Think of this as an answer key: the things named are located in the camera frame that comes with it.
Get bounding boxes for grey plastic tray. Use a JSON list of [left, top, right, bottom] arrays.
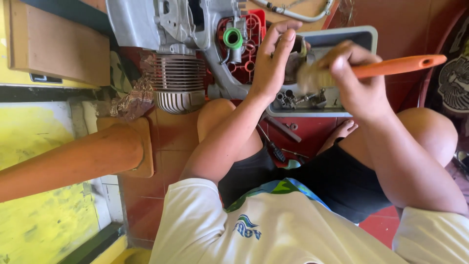
[[266, 26, 378, 118]]

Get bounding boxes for black handled screwdriver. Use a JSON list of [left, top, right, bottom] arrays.
[[256, 123, 287, 163]]

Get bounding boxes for person's white shirt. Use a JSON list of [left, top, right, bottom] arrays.
[[148, 177, 469, 264]]

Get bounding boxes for person's right hand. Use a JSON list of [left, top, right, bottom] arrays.
[[318, 40, 392, 121]]

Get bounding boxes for black printed cloth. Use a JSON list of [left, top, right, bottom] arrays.
[[435, 7, 469, 115]]

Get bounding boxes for brown wooden board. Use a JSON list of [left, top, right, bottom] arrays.
[[9, 0, 111, 87]]

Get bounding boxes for dark metal engine part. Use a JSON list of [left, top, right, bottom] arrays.
[[284, 35, 312, 86]]

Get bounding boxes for orange handled brush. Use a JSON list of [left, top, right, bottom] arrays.
[[298, 54, 448, 94]]

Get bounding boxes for small metal parts cluster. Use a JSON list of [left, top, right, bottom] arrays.
[[275, 88, 328, 110]]

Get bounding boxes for carburetor with green cap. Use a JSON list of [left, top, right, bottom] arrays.
[[222, 20, 247, 65]]

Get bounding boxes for grey metal bar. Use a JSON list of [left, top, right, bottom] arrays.
[[261, 113, 302, 143]]

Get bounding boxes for orange painted post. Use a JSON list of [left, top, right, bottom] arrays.
[[0, 117, 155, 203]]

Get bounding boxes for grey scooter engine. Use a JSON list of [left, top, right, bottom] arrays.
[[106, 0, 257, 115]]

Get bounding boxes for person's black shorts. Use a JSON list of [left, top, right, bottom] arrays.
[[218, 137, 393, 224]]

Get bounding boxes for person's left hand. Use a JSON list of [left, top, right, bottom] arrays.
[[250, 20, 310, 102]]

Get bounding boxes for red plastic crate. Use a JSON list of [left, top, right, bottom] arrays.
[[215, 9, 267, 85]]

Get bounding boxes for white cable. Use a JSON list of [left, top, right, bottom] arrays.
[[252, 0, 335, 23]]

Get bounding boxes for thin metal tool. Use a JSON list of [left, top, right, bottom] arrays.
[[281, 148, 309, 160]]

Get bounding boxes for patterned rag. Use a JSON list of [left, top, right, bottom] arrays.
[[109, 55, 157, 121]]

